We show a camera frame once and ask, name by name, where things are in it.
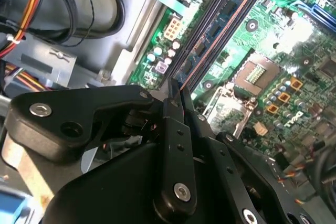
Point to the blue RAM stick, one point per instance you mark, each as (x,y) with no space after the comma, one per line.
(218,27)

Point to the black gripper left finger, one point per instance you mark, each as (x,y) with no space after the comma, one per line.
(78,113)

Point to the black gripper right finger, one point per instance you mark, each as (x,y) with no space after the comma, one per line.
(225,161)

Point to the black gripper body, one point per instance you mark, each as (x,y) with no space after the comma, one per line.
(118,190)

